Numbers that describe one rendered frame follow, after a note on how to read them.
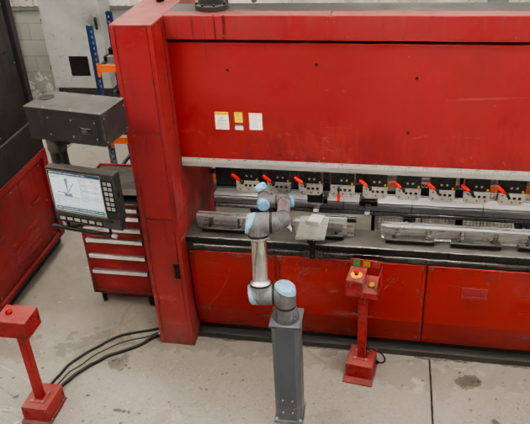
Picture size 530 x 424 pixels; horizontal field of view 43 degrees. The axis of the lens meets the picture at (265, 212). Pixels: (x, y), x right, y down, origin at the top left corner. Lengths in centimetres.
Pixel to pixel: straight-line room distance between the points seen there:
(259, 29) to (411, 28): 83
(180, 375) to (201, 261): 79
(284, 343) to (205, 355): 107
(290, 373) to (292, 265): 76
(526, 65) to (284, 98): 133
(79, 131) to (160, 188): 72
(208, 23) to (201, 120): 61
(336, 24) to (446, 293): 183
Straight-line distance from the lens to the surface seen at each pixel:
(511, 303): 456
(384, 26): 380
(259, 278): 372
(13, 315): 426
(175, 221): 433
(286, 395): 421
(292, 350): 395
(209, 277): 464
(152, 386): 471
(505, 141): 408
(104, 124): 369
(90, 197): 393
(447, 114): 399
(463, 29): 381
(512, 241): 443
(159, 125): 404
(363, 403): 450
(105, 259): 520
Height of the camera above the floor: 326
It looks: 31 degrees down
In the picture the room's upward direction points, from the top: 3 degrees counter-clockwise
